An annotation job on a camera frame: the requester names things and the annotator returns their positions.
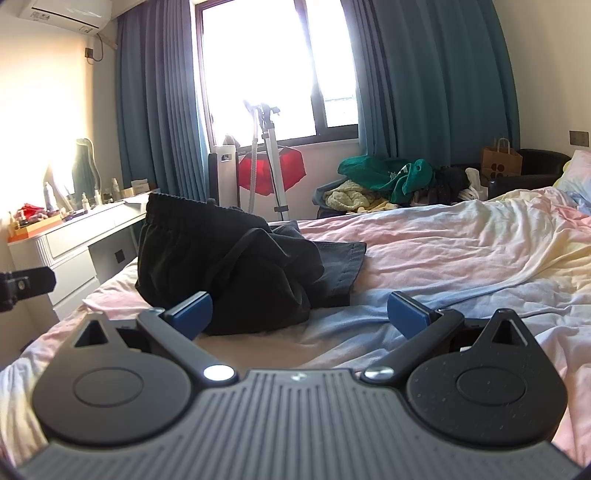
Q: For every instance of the white air purifier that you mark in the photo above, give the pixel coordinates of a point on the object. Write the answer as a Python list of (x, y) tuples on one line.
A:
[(226, 175)]

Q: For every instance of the pastel pillow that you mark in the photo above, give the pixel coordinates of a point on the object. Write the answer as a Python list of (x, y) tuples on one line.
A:
[(577, 177)]

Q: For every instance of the red decoration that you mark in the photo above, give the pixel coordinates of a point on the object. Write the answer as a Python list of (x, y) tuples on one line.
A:
[(32, 212)]

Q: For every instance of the red hanging cloth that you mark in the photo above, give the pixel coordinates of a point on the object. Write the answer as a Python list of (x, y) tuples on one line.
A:
[(288, 166)]

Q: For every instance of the brown paper bag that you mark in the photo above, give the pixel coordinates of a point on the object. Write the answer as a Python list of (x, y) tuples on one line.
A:
[(501, 166)]

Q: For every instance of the black clothes pile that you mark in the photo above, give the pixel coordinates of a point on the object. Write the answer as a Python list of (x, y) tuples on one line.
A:
[(450, 184)]

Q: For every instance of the orange tray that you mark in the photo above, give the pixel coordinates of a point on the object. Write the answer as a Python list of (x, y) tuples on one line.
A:
[(39, 226)]

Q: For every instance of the white dressing table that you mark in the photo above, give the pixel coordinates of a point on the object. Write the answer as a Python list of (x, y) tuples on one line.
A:
[(69, 240)]

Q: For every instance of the green garment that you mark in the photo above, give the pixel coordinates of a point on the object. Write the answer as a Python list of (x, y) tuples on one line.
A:
[(388, 173)]

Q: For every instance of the white cloth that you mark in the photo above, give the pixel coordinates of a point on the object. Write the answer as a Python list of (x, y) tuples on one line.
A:
[(473, 182)]

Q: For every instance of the wall plug socket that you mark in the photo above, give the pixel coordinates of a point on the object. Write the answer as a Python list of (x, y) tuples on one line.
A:
[(90, 52)]

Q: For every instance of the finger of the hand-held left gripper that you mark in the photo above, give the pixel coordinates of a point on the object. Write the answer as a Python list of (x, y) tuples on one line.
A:
[(32, 281)]

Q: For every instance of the blue curtain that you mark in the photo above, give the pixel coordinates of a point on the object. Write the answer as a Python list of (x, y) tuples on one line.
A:
[(157, 115), (429, 78)]

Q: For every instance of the white air conditioner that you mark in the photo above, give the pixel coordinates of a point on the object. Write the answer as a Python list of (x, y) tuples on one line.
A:
[(64, 11)]

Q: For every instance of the yellow knit garment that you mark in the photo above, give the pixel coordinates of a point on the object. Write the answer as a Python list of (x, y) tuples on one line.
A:
[(348, 196)]

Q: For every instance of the white spray bottle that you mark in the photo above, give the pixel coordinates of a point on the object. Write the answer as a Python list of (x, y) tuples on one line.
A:
[(48, 196)]

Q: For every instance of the vanity mirror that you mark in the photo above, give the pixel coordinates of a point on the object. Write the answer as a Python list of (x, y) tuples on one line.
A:
[(85, 166)]

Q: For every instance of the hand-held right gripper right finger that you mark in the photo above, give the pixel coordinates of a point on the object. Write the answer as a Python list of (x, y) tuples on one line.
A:
[(406, 316)]

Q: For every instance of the grey blue garment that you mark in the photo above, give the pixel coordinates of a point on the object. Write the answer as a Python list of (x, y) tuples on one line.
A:
[(323, 194)]

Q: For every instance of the window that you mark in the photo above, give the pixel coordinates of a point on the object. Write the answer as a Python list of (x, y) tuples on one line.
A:
[(272, 69)]

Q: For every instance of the pastel bed blanket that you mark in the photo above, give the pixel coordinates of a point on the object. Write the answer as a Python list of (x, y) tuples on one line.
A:
[(461, 258)]

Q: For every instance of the white garment steamer stand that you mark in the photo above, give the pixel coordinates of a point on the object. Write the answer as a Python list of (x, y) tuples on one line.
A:
[(272, 152)]

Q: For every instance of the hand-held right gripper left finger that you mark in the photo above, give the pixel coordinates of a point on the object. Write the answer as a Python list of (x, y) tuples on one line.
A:
[(196, 314)]

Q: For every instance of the black armchair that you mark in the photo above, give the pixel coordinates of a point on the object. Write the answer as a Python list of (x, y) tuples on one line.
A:
[(540, 168)]

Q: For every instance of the small cardboard box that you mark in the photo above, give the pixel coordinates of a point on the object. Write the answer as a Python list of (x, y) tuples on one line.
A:
[(138, 188)]

